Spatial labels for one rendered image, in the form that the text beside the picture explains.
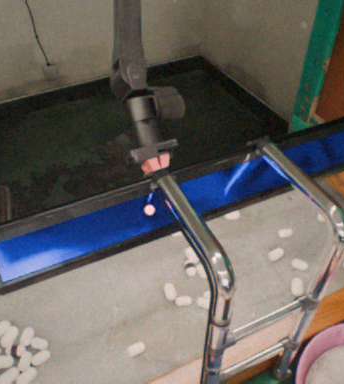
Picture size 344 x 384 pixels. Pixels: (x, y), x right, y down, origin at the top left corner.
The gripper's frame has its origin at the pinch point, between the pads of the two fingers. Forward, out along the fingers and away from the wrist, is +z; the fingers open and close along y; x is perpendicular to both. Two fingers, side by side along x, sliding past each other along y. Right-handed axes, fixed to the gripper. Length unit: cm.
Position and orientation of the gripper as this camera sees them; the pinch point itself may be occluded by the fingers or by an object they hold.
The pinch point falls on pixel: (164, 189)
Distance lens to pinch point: 84.2
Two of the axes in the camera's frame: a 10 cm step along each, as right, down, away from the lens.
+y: 9.1, -2.8, 2.9
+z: 3.1, 9.5, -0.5
